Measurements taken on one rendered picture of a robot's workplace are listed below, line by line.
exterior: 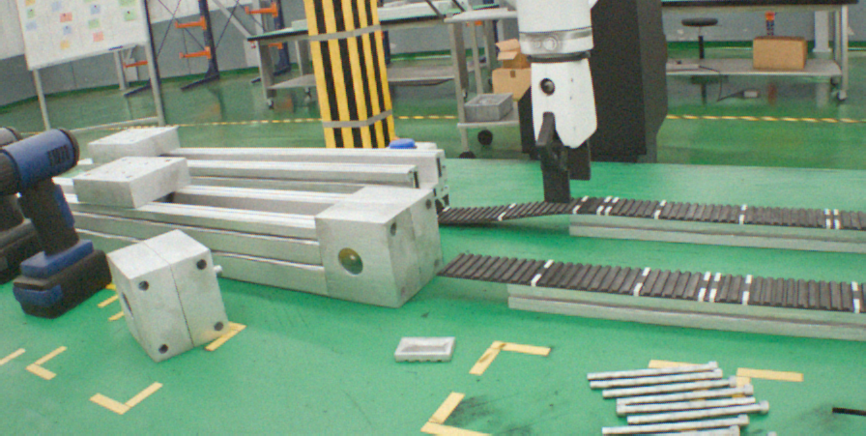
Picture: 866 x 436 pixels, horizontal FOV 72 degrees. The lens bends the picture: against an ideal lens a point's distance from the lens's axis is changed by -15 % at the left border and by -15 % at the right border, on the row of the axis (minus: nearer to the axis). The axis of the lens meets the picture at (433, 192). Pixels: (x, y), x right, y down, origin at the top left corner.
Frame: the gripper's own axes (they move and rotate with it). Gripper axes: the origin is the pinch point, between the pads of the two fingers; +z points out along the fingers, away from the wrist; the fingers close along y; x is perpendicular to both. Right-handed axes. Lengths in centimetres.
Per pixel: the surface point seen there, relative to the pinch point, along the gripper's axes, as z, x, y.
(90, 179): -6, 62, -24
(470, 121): 57, 149, 266
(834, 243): 5.2, -32.4, -2.1
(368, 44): 9, 211, 266
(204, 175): 0, 60, -4
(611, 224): 4.8, -5.6, -1.4
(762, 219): 3.0, -23.8, -1.7
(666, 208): 3.0, -12.1, 0.4
